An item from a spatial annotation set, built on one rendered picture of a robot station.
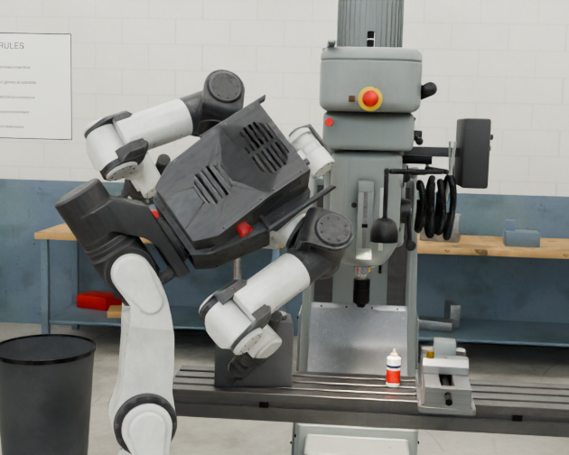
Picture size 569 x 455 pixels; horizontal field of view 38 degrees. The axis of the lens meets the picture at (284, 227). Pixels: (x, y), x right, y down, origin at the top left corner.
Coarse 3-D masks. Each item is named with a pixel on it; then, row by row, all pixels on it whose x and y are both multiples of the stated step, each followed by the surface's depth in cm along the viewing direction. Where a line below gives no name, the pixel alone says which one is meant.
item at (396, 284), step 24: (408, 168) 275; (312, 192) 269; (408, 192) 265; (384, 264) 269; (408, 264) 269; (312, 288) 272; (336, 288) 272; (384, 288) 270; (408, 288) 270; (408, 312) 271; (408, 336) 273; (408, 360) 274
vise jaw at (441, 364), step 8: (424, 360) 227; (432, 360) 227; (440, 360) 227; (448, 360) 227; (456, 360) 226; (464, 360) 226; (424, 368) 226; (432, 368) 226; (440, 368) 226; (448, 368) 225; (456, 368) 225; (464, 368) 225
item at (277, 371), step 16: (288, 320) 234; (288, 336) 232; (224, 352) 231; (288, 352) 232; (224, 368) 232; (272, 368) 233; (288, 368) 233; (224, 384) 232; (240, 384) 233; (256, 384) 233; (272, 384) 233; (288, 384) 233
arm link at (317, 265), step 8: (312, 248) 182; (296, 256) 180; (304, 256) 180; (312, 256) 181; (320, 256) 181; (328, 256) 181; (336, 256) 182; (304, 264) 179; (312, 264) 180; (320, 264) 181; (328, 264) 183; (336, 264) 186; (312, 272) 180; (320, 272) 182; (328, 272) 188; (312, 280) 181
